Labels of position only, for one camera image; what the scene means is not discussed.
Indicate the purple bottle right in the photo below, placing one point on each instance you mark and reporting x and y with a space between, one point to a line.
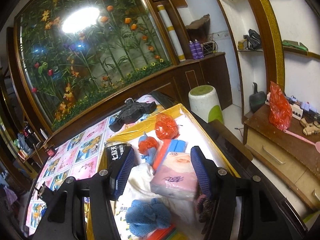
199 49

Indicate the purple bottle left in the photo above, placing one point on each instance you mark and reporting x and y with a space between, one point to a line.
193 50

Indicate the black star-shaped device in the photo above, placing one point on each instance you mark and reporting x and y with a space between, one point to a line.
131 112

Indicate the white yellow rolled poster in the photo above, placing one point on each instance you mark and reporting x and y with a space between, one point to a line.
172 33

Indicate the white green stool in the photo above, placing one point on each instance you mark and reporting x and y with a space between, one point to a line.
204 102

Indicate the white cloth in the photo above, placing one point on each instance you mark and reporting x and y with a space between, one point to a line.
138 188

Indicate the black snack packet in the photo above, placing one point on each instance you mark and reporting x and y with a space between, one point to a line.
114 150

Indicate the red plastic bag on cabinet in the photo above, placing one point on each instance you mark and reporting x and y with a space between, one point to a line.
280 109

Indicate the bag of colourful sponges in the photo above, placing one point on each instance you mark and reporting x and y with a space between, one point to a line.
170 233

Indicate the pink fly swatter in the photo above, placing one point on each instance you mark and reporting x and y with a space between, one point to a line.
315 144

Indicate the orange plastic bag bundle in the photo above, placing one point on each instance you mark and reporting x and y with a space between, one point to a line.
165 127

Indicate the lemon print tissue pack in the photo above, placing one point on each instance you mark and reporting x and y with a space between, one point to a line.
120 210

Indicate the wooden drawer cabinet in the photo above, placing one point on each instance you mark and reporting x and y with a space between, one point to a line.
293 161

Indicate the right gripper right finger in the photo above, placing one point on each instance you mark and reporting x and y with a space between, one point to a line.
260 217

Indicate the red blue sponge pack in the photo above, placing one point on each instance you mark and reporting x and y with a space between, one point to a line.
168 145

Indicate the blue knitted item red bag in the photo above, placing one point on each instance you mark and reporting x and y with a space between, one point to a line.
147 147

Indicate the pink tissue pack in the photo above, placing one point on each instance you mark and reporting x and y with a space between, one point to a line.
175 177

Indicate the yellow-rimmed white foam box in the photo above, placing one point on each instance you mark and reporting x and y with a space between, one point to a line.
188 131

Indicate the blue fluffy cloth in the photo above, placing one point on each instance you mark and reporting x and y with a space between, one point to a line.
145 217

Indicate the dark speckled scrubber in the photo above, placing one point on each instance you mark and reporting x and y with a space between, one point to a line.
204 208

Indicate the dark wooden sideboard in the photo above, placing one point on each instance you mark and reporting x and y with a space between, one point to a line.
174 82

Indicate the purple bottle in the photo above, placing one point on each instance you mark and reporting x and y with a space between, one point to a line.
199 49
193 50

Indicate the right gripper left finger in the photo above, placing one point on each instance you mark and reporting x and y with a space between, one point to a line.
64 216

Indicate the white power strip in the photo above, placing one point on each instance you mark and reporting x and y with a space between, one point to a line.
297 112

